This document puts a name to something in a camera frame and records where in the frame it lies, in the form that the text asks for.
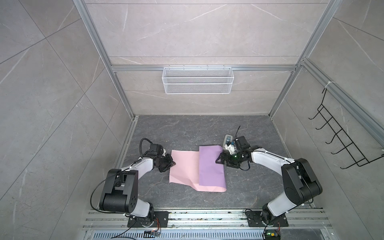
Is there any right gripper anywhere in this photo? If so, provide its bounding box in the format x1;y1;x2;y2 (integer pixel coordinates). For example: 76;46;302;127
215;151;244;168

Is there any pink wrapping paper sheet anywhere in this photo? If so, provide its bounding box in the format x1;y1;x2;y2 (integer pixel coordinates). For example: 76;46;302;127
169;146;227;193

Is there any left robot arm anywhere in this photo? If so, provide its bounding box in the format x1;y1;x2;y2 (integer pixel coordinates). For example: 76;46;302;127
99;143;176;219

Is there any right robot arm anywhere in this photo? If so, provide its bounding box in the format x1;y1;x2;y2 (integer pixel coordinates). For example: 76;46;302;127
216;136;323;224

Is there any grey tape dispenser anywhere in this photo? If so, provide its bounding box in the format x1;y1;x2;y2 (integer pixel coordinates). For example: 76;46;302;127
223;134;233;149

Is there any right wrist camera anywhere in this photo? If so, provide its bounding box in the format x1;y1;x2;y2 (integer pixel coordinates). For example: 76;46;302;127
224;142;238;155

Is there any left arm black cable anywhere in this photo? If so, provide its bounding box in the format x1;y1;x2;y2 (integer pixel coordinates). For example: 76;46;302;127
138;137;154;158

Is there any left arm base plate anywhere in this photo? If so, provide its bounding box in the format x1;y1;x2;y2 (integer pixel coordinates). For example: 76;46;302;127
127;211;170;228

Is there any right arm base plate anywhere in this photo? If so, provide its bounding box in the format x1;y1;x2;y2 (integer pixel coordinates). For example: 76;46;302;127
244;209;289;227

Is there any white wire mesh basket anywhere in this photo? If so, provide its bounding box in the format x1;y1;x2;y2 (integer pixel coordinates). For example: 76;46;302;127
162;67;235;95

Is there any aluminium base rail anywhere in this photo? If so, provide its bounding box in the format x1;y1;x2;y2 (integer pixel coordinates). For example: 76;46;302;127
75;208;338;240

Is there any black wire hook rack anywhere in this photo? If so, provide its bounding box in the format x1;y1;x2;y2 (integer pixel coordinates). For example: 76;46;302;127
308;88;384;170

